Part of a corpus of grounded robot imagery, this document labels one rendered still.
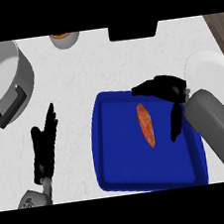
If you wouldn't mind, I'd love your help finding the blue tray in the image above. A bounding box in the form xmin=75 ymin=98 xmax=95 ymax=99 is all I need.
xmin=83 ymin=79 xmax=210 ymax=200

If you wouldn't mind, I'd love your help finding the black appliance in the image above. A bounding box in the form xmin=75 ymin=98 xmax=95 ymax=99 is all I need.
xmin=107 ymin=20 xmax=160 ymax=44

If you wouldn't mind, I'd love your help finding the grey pot with black handle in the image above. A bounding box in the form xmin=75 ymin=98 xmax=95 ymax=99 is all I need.
xmin=0 ymin=37 xmax=42 ymax=131

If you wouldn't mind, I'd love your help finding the brown wooden cabinet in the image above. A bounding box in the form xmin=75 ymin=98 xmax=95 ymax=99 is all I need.
xmin=202 ymin=11 xmax=224 ymax=64

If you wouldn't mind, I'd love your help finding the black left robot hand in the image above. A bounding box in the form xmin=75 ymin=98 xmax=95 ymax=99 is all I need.
xmin=24 ymin=101 xmax=67 ymax=187

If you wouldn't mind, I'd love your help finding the pale cup with orange content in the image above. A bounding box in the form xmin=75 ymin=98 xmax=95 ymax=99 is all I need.
xmin=49 ymin=31 xmax=82 ymax=52

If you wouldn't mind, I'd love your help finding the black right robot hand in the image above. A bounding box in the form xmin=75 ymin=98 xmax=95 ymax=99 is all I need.
xmin=129 ymin=71 xmax=195 ymax=148

